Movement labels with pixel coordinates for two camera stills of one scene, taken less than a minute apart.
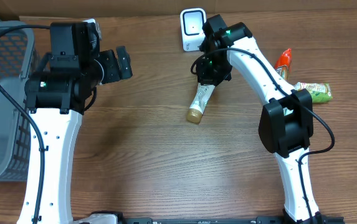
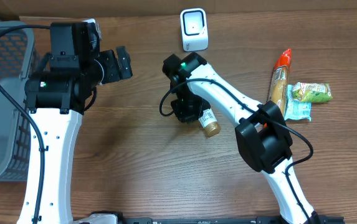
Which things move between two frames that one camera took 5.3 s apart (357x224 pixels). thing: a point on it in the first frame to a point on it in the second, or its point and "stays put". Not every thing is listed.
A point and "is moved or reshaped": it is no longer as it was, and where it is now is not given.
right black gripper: x=209 y=78 to x=189 y=113
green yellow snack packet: x=319 y=91 stays put
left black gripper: x=114 y=73 stays put
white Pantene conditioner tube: x=202 y=94 is moved or reshaped
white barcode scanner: x=192 y=21 stays put
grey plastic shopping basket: x=4 y=135 stays put
